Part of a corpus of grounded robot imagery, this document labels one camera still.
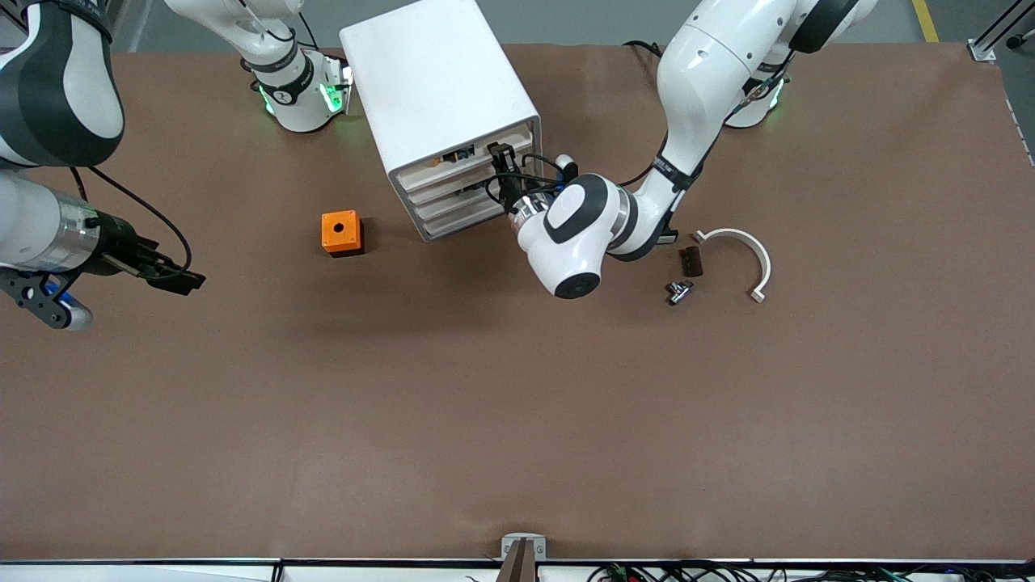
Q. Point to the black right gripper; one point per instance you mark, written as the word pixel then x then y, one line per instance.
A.
pixel 121 245

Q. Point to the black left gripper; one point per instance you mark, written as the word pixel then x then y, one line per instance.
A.
pixel 511 192

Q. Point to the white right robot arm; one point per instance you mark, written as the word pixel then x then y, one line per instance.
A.
pixel 57 89

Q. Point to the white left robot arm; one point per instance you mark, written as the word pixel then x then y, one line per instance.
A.
pixel 703 73

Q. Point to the orange box with hole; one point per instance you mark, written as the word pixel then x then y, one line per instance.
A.
pixel 340 230

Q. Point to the dark brown cylinder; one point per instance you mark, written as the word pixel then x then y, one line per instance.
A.
pixel 691 261

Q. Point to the chrome metal tee fitting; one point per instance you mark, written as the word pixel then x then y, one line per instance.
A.
pixel 678 293

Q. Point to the white table edge rail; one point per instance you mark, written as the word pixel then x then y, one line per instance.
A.
pixel 162 572

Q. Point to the grey table edge bracket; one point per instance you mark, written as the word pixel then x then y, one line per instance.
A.
pixel 523 558

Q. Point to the aluminium frame profile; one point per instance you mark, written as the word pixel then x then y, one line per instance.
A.
pixel 999 36

